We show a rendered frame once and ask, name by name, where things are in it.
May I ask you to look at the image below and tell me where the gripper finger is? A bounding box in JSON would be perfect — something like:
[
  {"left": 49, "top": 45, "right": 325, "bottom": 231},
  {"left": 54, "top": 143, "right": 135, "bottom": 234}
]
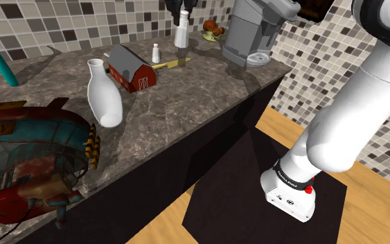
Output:
[{"left": 171, "top": 7, "right": 182, "bottom": 26}]

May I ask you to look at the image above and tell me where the tall white shaker bottle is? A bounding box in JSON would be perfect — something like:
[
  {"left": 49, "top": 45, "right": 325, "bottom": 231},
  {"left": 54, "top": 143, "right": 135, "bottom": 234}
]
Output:
[{"left": 174, "top": 10, "right": 190, "bottom": 49}]

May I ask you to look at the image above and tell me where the brown mushroom figure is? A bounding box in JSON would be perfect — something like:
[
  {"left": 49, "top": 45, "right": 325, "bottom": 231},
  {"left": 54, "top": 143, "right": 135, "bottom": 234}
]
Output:
[{"left": 202, "top": 19, "right": 226, "bottom": 43}]

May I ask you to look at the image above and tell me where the small white shaker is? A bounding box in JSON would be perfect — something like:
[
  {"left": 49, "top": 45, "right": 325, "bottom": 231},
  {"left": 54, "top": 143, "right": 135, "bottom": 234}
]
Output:
[{"left": 151, "top": 43, "right": 161, "bottom": 64}]

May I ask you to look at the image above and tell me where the grey coffee machine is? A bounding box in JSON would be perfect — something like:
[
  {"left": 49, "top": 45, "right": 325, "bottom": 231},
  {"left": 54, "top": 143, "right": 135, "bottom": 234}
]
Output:
[{"left": 221, "top": 0, "right": 302, "bottom": 68}]

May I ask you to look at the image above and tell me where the red toy barn grey roof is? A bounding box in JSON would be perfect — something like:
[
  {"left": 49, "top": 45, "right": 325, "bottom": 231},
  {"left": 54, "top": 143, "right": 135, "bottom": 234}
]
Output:
[{"left": 107, "top": 44, "right": 159, "bottom": 94}]

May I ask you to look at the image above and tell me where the white vase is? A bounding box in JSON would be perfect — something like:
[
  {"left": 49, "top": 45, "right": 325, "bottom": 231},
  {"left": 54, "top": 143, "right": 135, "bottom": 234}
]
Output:
[{"left": 87, "top": 58, "right": 124, "bottom": 128}]

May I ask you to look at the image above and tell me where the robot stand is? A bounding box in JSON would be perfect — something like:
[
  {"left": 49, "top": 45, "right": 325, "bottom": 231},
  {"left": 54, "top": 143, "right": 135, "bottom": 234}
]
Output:
[{"left": 181, "top": 126, "right": 348, "bottom": 244}]

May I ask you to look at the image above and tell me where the rusty teal red machine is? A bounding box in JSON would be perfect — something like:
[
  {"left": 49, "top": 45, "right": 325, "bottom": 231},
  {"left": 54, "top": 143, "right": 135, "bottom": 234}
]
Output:
[{"left": 0, "top": 97, "right": 102, "bottom": 232}]

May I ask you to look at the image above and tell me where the dark wooden wall frame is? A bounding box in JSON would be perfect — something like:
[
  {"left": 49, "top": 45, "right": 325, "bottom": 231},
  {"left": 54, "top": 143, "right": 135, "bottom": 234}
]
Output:
[{"left": 296, "top": 0, "right": 337, "bottom": 24}]

